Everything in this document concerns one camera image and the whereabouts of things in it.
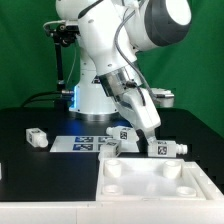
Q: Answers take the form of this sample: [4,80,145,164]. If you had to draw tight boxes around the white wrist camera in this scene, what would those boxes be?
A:
[152,88,175,108]

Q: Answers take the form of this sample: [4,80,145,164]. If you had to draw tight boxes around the white square table top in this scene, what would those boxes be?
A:
[95,157,207,202]

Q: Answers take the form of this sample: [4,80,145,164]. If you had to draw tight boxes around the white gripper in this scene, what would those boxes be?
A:
[115,88,161,144]

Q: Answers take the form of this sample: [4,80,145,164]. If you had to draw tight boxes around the black camera stand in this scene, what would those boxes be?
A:
[43,20,79,111]

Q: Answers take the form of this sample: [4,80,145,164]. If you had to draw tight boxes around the black cables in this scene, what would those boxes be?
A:
[20,89,75,108]

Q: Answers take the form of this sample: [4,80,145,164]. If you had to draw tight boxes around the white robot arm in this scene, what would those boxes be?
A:
[56,0,191,140]

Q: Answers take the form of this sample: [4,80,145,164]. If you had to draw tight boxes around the white L-shaped fence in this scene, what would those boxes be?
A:
[0,161,224,224]

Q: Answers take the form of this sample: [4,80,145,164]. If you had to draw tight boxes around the white sheet with tags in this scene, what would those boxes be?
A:
[49,135,140,154]

